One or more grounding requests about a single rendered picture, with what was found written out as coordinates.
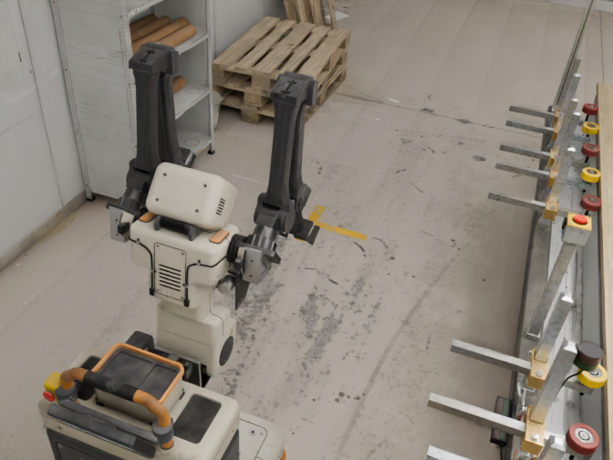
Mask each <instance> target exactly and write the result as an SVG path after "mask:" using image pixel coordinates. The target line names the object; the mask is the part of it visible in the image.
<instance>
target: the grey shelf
mask: <svg viewBox="0 0 613 460"><path fill-rule="evenodd" d="M50 1H51V6H52V11H53V17H54V21H55V26H56V31H57V41H58V45H59V50H60V56H61V60H62V65H63V70H64V75H65V81H66V85H67V90H68V99H69V105H70V109H71V114H72V120H73V124H74V129H75V134H76V139H77V145H78V153H79V159H80V163H81V169H82V173H83V178H84V184H85V188H86V193H87V201H90V202H93V201H94V200H95V199H96V197H95V196H94V195H91V192H93V193H99V194H102V195H106V196H108V197H112V198H115V199H119V198H120V197H121V196H123V195H124V194H125V191H126V189H127V187H126V177H127V173H128V171H129V169H130V165H129V162H130V160H132V159H133V158H136V155H137V121H136V101H135V100H136V86H135V79H134V76H133V71H132V68H129V60H130V58H131V57H132V47H131V40H130V24H131V23H133V22H136V21H138V20H140V19H142V18H143V17H145V16H148V15H150V14H152V13H153V14H154V15H155V13H156V16H157V18H160V17H162V16H167V17H168V18H169V19H170V20H171V21H174V20H176V19H178V18H180V17H185V18H186V19H187V20H188V22H189V24H192V25H194V26H195V28H196V35H195V36H194V37H191V38H190V39H188V40H186V41H184V42H183V43H181V44H180V45H179V46H177V47H175V48H174V49H175V50H177V51H178V52H179V57H180V69H181V70H180V71H179V73H178V74H176V75H172V80H174V79H175V78H177V77H178V76H182V77H184V78H185V80H186V85H185V86H184V87H183V88H182V89H180V90H179V91H178V92H176V93H175V94H174V95H173V98H174V108H175V119H176V131H177V138H178V143H179V145H180V147H183V148H186V149H189V150H191V151H192V152H193V153H194V154H195V155H196V156H197V155H198V154H199V153H200V152H201V151H202V150H203V149H204V148H205V147H206V146H208V145H209V144H210V150H209V151H208V154H211V155H213V154H214V153H215V149H214V141H213V83H212V54H211V25H210V0H204V5H203V0H50ZM154 5H155V7H154ZM147 13H148V14H147ZM204 15H205V30H204ZM122 28H123V29H122ZM122 32H123V33H122ZM119 33H120V36H119ZM123 39H124V40H123ZM205 40H206V56H205ZM120 41H121V44H120ZM124 44H125V45H124ZM121 48H122V52H121ZM125 51H126V52H125ZM122 55H123V59H122ZM125 55H126V56H125ZM208 59H209V60H208ZM123 62H124V65H123ZM126 62H127V63H126ZM206 65H207V80H206ZM209 85H210V86H209ZM134 90H135V91H134ZM127 92H128V97H127ZM207 94H208V105H207ZM128 100H129V104H128ZM129 107H130V111H129ZM132 114H133V115H132ZM208 116H209V130H208ZM130 123H131V126H130ZM133 124H134V125H133ZM90 189H91V191H90Z"/></svg>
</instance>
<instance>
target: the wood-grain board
mask: <svg viewBox="0 0 613 460"><path fill-rule="evenodd" d="M597 106H598V107H599V109H598V112H597V125H598V126H599V130H598V133H597V146H598V147H599V148H600V151H599V154H598V170H599V171H600V173H601V175H600V178H599V180H598V185H599V199H600V200H601V202H602V205H601V206H600V208H599V221H600V256H601V291H602V327H603V352H604V355H603V362H604V369H605V370H606V372H607V374H608V378H607V379H606V381H605V383H604V397H605V433H606V460H613V85H609V84H605V83H600V82H598V83H597Z"/></svg>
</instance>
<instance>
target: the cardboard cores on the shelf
mask: <svg viewBox="0 0 613 460"><path fill-rule="evenodd" d="M195 35H196V28H195V26H194V25H192V24H189V22H188V20H187V19H186V18H185V17H180V18H178V19H176V20H174V21H171V20H170V19H169V18H168V17H167V16H162V17H160V18H157V16H156V15H154V14H150V15H148V16H145V17H143V18H142V19H140V20H138V21H136V22H133V23H131V24H130V40H131V47H132V55H134V54H135V53H136V52H137V51H138V50H139V49H140V46H141V44H145V43H146V42H148V41H150V42H153V43H158V44H163V45H166V46H171V47H177V46H179V45H180V44H181V43H183V42H184V41H186V40H188V39H190V38H191V37H194V36H195ZM185 85H186V80H185V78H184V77H182V76H178V77H177V78H175V79H174V80H173V81H172V87H173V95H174V94H175V93H176V92H178V91H179V90H180V89H182V88H183V87H184V86H185Z"/></svg>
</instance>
